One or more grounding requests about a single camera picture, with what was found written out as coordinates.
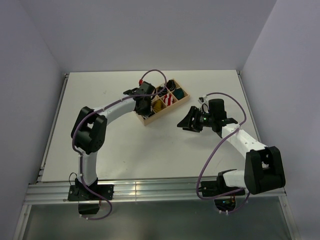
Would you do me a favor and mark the red white striped rolled sock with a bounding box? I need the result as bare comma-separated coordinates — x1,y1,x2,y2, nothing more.
162,93,174,106

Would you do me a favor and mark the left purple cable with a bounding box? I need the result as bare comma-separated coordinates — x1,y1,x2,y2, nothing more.
71,69,168,221

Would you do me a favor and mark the aluminium frame rail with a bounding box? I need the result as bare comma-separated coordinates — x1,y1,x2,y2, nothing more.
23,176,287,206

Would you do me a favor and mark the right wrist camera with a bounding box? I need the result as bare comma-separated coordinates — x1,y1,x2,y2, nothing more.
198,95,209,108

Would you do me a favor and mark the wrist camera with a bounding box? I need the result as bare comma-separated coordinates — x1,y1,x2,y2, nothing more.
138,79,152,91
198,95,209,108

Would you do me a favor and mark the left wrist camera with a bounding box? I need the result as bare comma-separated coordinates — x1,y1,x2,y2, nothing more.
138,79,152,91

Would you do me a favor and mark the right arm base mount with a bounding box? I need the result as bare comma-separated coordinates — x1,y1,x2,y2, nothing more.
198,180,246,213

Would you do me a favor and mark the white black striped sock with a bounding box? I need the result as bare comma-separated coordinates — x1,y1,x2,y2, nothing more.
142,111,154,120

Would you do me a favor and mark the wooden compartment tray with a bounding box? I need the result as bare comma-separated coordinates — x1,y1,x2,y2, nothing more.
137,78,190,126

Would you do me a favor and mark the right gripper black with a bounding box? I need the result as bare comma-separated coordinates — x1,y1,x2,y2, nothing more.
177,105,215,133

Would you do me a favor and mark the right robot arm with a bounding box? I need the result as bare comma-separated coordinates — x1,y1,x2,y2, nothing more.
177,98,286,199

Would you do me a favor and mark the yellow sock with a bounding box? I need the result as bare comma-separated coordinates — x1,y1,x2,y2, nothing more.
152,99,166,113

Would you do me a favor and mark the black striped rolled sock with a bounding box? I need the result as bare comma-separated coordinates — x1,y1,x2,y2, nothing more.
166,79,177,92

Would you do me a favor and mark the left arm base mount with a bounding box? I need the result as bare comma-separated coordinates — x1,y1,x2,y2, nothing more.
67,183,114,216

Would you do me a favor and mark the dark green rolled sock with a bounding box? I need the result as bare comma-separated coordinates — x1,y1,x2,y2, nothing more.
173,88,185,100

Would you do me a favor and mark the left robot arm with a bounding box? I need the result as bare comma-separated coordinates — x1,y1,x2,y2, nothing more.
71,81,156,200

